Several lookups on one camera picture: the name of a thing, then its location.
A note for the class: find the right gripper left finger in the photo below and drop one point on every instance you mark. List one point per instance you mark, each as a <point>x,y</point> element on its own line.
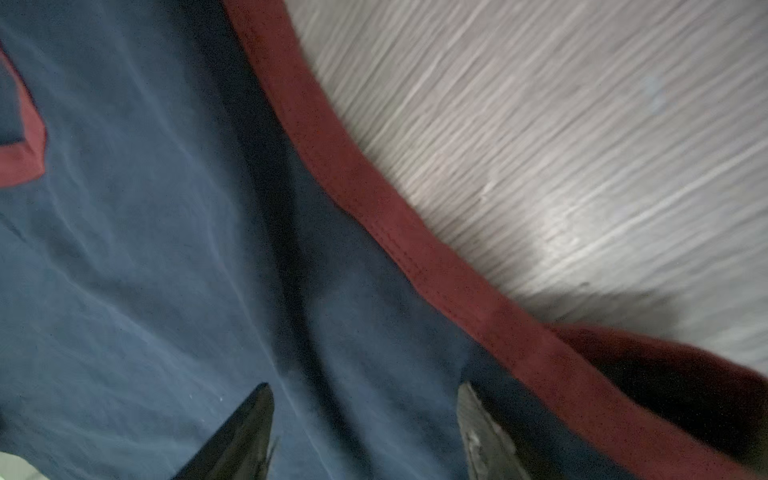
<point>240,448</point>

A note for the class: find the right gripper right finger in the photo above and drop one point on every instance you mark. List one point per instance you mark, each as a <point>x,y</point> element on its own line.
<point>490,451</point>

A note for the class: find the dark navy tank top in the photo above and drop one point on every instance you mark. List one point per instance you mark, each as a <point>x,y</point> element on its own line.
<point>184,217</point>

